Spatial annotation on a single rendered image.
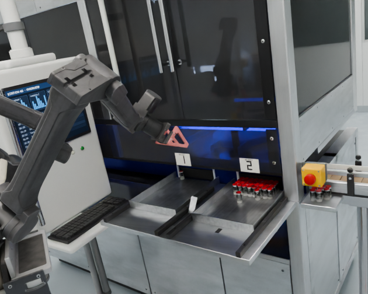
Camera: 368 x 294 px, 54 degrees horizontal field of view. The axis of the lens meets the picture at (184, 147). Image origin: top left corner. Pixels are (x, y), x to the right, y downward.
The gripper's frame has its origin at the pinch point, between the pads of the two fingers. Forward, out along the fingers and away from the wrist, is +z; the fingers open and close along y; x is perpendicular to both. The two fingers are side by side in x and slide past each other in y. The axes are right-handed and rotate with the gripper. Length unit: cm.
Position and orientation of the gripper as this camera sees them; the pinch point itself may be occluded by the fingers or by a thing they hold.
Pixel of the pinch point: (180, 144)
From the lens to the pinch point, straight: 124.8
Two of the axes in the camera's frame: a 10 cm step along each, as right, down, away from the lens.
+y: -3.5, -0.4, 9.4
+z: 8.1, 4.9, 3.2
